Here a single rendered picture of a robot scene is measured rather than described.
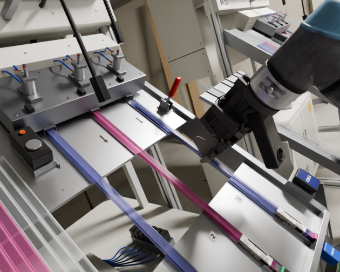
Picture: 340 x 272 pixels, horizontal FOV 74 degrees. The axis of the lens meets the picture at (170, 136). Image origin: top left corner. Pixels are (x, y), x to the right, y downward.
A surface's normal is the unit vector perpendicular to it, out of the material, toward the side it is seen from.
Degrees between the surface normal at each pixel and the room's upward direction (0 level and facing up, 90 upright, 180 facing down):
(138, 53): 90
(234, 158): 90
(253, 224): 43
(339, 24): 86
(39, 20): 90
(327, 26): 77
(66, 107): 133
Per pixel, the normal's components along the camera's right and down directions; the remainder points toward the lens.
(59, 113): 0.74, 0.58
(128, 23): -0.29, 0.37
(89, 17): 0.71, -0.06
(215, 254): 0.25, -0.70
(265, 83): -0.62, 0.42
